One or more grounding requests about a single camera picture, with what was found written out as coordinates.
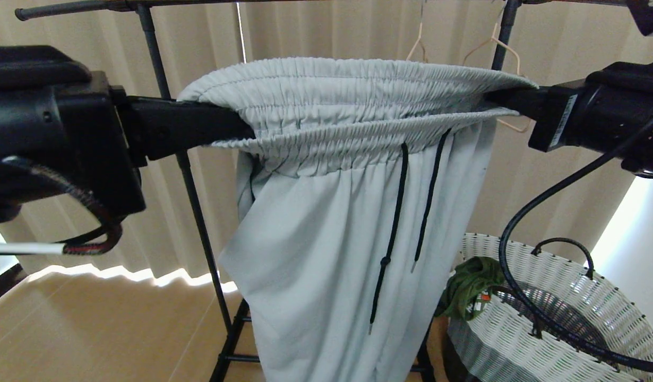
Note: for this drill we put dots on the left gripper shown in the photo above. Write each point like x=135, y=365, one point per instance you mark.
x=66, y=138

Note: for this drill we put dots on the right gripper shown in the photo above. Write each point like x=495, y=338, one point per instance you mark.
x=597, y=111

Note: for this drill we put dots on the pink clothes hanger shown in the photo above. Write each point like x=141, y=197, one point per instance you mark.
x=420, y=32
x=504, y=48

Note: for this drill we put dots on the pale grey shorts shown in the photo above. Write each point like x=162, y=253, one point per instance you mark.
x=316, y=239

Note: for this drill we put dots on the black clothes rack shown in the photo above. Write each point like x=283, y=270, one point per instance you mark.
x=154, y=53

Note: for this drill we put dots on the white laundry basket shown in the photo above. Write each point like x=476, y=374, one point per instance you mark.
x=517, y=339

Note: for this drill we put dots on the green garment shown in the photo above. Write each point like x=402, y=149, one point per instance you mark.
x=472, y=286

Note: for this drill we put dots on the beige curtain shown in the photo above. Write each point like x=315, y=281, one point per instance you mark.
x=326, y=26

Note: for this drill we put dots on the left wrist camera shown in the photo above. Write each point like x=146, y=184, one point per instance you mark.
x=34, y=66

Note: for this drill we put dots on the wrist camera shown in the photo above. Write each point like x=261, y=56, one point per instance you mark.
x=34, y=66
x=650, y=18

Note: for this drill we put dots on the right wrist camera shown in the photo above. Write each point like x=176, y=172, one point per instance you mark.
x=650, y=18

